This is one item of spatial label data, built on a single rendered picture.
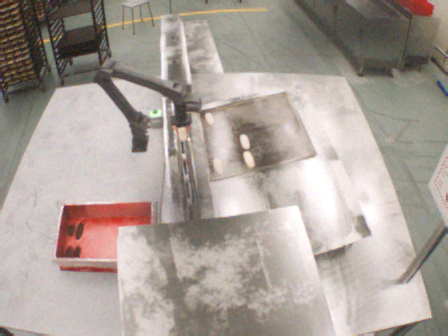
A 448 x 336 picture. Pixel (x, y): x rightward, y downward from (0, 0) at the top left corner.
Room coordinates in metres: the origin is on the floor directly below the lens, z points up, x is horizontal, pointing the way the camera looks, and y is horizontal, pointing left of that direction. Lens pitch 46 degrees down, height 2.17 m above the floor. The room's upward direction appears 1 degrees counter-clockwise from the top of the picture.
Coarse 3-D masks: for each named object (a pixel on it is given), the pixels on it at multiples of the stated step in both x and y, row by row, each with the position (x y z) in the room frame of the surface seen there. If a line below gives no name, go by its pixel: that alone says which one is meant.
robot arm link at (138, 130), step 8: (104, 64) 1.51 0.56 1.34; (112, 64) 1.53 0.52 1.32; (96, 80) 1.49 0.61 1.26; (104, 80) 1.50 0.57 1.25; (104, 88) 1.50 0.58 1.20; (112, 88) 1.50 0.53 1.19; (112, 96) 1.49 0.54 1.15; (120, 96) 1.50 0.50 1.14; (120, 104) 1.48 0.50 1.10; (128, 104) 1.50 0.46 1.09; (128, 112) 1.48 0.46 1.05; (136, 112) 1.50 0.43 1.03; (128, 120) 1.47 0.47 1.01; (136, 120) 1.47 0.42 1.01; (136, 128) 1.44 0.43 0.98; (144, 128) 1.45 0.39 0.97; (136, 136) 1.45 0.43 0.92
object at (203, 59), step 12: (192, 24) 3.08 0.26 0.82; (204, 24) 3.07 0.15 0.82; (192, 36) 2.81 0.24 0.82; (204, 36) 2.80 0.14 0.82; (192, 48) 2.58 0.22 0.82; (204, 48) 2.57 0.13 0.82; (192, 60) 2.38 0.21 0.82; (204, 60) 2.37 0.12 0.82; (216, 60) 2.37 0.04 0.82; (192, 72) 2.21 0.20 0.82; (204, 72) 2.20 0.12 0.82; (216, 72) 2.20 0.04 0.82
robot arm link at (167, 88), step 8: (120, 64) 1.53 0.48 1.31; (104, 72) 1.46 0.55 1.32; (112, 72) 1.47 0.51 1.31; (120, 72) 1.48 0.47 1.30; (128, 72) 1.48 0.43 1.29; (136, 72) 1.49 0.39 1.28; (128, 80) 1.47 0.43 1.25; (136, 80) 1.46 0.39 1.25; (144, 80) 1.46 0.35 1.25; (152, 80) 1.46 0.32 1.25; (160, 80) 1.47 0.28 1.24; (152, 88) 1.45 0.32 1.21; (160, 88) 1.44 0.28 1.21; (168, 88) 1.43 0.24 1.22; (176, 88) 1.44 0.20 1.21; (184, 88) 1.46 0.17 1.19; (168, 96) 1.42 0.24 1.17
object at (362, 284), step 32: (224, 96) 1.90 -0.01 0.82; (320, 96) 1.93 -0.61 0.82; (352, 96) 1.95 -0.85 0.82; (192, 128) 1.61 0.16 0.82; (352, 128) 1.62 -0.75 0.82; (352, 160) 1.36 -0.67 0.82; (384, 192) 1.13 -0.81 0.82; (384, 224) 0.93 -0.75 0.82; (320, 256) 0.79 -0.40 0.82; (352, 256) 0.77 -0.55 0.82; (384, 256) 0.75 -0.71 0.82; (352, 288) 0.61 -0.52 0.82; (384, 288) 0.59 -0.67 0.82; (416, 288) 0.56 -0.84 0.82; (352, 320) 0.46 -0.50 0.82; (384, 320) 0.43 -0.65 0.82; (416, 320) 0.40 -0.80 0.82
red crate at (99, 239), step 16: (96, 224) 0.97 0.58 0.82; (112, 224) 0.97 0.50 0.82; (128, 224) 0.98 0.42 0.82; (144, 224) 0.98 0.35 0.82; (80, 240) 0.87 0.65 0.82; (96, 240) 0.88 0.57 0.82; (112, 240) 0.88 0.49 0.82; (64, 256) 0.77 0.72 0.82; (80, 256) 0.78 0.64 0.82; (96, 256) 0.79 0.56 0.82; (112, 256) 0.80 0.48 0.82; (112, 272) 0.71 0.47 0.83
